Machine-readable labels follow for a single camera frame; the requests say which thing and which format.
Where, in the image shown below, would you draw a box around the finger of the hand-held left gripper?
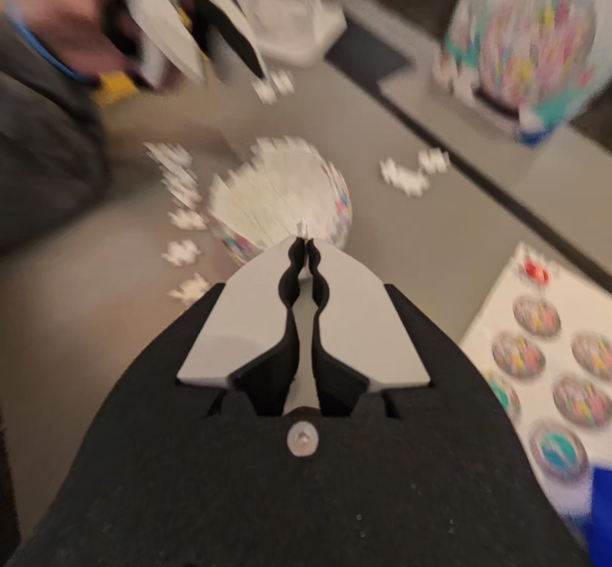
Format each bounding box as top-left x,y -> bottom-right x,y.
115,0 -> 207,86
190,0 -> 269,81

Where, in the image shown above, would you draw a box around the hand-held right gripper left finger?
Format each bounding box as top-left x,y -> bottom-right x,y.
176,239 -> 305,415

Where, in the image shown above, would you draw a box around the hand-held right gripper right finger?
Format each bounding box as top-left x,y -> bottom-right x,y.
306,238 -> 433,417

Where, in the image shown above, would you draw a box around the colourful puzzle ball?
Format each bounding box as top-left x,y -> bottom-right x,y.
206,135 -> 354,264

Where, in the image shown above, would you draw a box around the person's left forearm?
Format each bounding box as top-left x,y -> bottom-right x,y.
0,13 -> 113,254

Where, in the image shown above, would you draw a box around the row of white puzzle pieces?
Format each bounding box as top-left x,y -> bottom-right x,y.
144,140 -> 213,305

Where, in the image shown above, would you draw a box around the two joined white puzzle pieces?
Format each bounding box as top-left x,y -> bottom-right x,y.
380,156 -> 429,197

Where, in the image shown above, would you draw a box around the white puzzle leaflet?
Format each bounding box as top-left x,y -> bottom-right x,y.
459,242 -> 612,520

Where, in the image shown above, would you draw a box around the colourful puzzle box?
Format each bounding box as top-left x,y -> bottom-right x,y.
433,0 -> 612,145

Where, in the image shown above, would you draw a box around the person's left hand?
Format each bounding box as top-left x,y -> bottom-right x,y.
8,0 -> 120,75

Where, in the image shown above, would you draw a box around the white desk stand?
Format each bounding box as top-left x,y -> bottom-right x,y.
225,0 -> 348,63

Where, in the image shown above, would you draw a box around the black flat panel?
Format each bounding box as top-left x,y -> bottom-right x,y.
321,18 -> 402,90

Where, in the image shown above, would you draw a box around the blue plastic bin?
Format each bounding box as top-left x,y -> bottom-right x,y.
574,467 -> 612,567

